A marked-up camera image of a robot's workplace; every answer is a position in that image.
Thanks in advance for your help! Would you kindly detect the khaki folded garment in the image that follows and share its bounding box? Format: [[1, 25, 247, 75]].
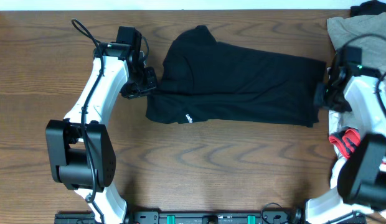
[[326, 12, 386, 74]]

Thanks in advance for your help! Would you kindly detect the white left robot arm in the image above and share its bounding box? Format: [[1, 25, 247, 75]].
[[45, 42, 156, 223]]

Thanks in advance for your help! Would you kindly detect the white garment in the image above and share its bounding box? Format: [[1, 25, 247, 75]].
[[329, 111, 347, 189]]

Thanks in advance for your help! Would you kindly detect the red and black garment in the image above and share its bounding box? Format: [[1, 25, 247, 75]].
[[328, 128, 360, 159]]

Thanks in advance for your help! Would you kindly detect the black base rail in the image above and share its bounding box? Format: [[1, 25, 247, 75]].
[[54, 202, 368, 224]]

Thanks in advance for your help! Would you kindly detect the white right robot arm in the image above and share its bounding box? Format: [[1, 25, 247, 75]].
[[304, 61, 386, 223]]

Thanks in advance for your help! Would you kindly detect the black t-shirt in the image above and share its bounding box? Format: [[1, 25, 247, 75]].
[[146, 26, 326, 127]]

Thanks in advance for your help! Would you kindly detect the black garment at corner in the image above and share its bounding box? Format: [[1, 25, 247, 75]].
[[349, 0, 386, 17]]

